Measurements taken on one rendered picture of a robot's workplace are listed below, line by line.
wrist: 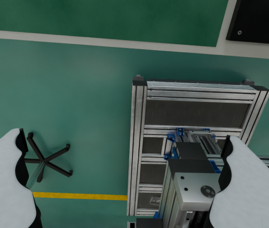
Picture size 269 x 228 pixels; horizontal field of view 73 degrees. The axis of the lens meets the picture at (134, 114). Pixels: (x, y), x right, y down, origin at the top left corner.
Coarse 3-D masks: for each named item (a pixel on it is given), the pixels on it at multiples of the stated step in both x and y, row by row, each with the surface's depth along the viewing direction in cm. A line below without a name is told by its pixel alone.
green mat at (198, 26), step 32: (0, 0) 43; (32, 0) 43; (64, 0) 43; (96, 0) 43; (128, 0) 43; (160, 0) 43; (192, 0) 43; (224, 0) 44; (32, 32) 46; (64, 32) 46; (96, 32) 46; (128, 32) 46; (160, 32) 47; (192, 32) 47
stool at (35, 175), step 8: (32, 136) 149; (32, 144) 147; (40, 152) 153; (56, 152) 154; (64, 152) 152; (24, 160) 155; (32, 160) 156; (40, 160) 156; (48, 160) 156; (40, 168) 149; (56, 168) 160; (32, 176) 141; (40, 176) 165; (32, 184) 136; (40, 216) 119
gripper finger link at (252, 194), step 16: (224, 144) 11; (240, 144) 10; (224, 160) 11; (240, 160) 9; (256, 160) 9; (224, 176) 9; (240, 176) 8; (256, 176) 8; (224, 192) 7; (240, 192) 7; (256, 192) 7; (224, 208) 7; (240, 208) 7; (256, 208) 7; (208, 224) 6; (224, 224) 6; (240, 224) 6; (256, 224) 6
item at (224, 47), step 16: (224, 16) 45; (0, 32) 46; (16, 32) 46; (224, 32) 47; (144, 48) 49; (160, 48) 49; (176, 48) 49; (192, 48) 49; (208, 48) 49; (224, 48) 49; (240, 48) 49; (256, 48) 49
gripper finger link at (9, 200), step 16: (16, 128) 10; (0, 144) 9; (16, 144) 10; (0, 160) 8; (16, 160) 8; (0, 176) 7; (16, 176) 8; (0, 192) 7; (16, 192) 7; (0, 208) 6; (16, 208) 6; (32, 208) 6; (0, 224) 6; (16, 224) 6; (32, 224) 6
